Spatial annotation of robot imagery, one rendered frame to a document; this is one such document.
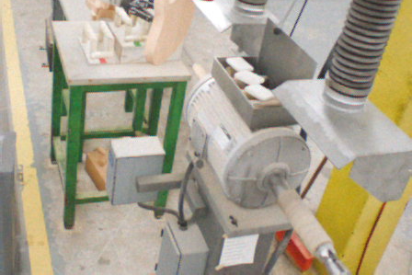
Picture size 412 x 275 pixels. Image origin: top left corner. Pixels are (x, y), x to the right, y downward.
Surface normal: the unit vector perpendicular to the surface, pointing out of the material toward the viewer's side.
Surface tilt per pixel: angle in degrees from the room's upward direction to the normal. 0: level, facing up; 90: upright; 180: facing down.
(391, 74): 90
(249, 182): 91
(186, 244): 0
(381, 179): 90
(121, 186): 90
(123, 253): 0
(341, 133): 0
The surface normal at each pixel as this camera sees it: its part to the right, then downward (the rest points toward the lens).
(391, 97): -0.95, 0.04
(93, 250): 0.13, -0.86
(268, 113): 0.29, 0.51
